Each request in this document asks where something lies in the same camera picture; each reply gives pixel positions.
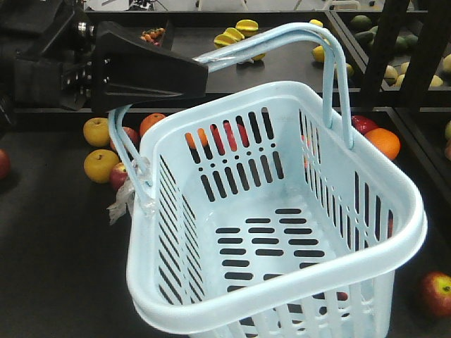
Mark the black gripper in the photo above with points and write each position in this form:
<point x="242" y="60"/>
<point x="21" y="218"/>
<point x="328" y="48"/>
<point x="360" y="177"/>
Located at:
<point x="45" y="50"/>

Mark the light blue plastic basket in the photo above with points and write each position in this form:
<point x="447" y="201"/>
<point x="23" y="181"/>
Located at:
<point x="297" y="235"/>

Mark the cherry tomato pile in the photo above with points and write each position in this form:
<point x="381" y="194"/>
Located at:
<point x="154" y="36"/>

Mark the orange left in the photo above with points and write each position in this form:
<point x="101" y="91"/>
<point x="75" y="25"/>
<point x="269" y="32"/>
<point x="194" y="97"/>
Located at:
<point x="149" y="121"/>

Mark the orange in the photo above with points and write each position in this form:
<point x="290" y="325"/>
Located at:
<point x="149" y="121"/>
<point x="385" y="141"/>
<point x="199" y="137"/>

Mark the yellow apple back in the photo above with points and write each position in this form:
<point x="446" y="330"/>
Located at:
<point x="96" y="132"/>

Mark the yellow apple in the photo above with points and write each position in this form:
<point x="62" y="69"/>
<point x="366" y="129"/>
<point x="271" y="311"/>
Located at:
<point x="98" y="165"/>
<point x="96" y="132"/>

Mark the yellow apple front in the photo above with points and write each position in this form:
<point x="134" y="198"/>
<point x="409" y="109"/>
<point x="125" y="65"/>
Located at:
<point x="98" y="165"/>

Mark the dark red apple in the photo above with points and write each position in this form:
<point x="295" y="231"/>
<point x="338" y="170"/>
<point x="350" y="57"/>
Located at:
<point x="118" y="176"/>

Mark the large red apple back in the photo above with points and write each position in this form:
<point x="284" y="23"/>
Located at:
<point x="230" y="137"/>

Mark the red apple far corner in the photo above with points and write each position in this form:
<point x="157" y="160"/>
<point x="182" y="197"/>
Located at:
<point x="5" y="164"/>

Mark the lemon pile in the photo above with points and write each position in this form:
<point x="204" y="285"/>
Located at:
<point x="319" y="54"/>

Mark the black wooden display table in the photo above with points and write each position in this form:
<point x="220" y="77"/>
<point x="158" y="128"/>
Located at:
<point x="62" y="264"/>

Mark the red bell pepper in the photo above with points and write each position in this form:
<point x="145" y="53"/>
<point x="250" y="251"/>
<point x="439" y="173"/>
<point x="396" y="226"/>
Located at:
<point x="363" y="124"/>

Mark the avocado pile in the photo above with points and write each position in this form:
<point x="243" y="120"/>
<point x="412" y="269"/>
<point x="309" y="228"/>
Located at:
<point x="366" y="30"/>

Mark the black upper display shelf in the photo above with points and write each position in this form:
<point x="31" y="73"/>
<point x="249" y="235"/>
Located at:
<point x="214" y="60"/>

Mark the orange right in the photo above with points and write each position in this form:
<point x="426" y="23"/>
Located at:
<point x="385" y="141"/>

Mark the red apple front right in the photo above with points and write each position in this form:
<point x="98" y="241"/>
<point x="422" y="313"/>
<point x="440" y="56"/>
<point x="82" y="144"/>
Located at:
<point x="435" y="294"/>

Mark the black shelf upright post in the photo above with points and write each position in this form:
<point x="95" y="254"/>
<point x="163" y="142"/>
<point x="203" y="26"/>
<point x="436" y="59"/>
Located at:
<point x="423" y="44"/>

